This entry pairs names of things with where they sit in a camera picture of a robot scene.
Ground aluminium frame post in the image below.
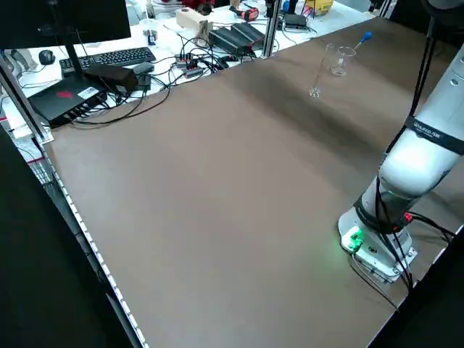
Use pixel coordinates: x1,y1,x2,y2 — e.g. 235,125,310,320
0,54,54,143
261,0,283,59

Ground black keyboard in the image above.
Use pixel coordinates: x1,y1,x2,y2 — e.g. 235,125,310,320
59,46,157,73

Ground clear glass graduated cylinder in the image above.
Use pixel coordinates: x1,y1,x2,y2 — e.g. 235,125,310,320
308,42,335,99

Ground glass pipette with blue bulb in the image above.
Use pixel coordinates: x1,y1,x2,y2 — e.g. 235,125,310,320
340,30,373,62

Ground black base cable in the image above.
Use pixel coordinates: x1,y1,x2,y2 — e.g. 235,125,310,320
349,213,456,315

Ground yellow plastic object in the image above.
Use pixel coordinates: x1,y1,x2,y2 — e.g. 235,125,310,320
310,0,335,17

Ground long black cable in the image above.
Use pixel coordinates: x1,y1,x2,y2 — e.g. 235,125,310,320
70,78,172,127

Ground grey hub with red switches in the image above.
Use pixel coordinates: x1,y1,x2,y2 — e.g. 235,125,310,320
174,53,213,79

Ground aluminium table edge rail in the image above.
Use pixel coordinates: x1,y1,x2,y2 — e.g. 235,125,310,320
34,137,150,348

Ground red and black tool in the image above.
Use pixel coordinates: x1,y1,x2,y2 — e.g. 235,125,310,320
229,4,260,22

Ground black finned box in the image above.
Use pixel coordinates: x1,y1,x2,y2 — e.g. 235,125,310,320
208,27,257,55
230,22,266,50

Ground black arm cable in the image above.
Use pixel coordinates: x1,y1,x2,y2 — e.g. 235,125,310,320
375,14,438,291

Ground black box with red logo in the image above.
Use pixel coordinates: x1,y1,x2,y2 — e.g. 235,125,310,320
27,75,109,128

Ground black computer monitor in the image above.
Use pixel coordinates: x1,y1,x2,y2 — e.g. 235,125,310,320
0,0,132,79

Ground small black flat device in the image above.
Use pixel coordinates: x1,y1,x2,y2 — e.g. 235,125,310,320
283,12,310,30

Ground black power brick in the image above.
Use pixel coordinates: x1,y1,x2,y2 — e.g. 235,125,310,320
82,63,139,94

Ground black computer mouse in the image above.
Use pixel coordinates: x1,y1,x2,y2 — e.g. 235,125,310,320
38,49,57,66

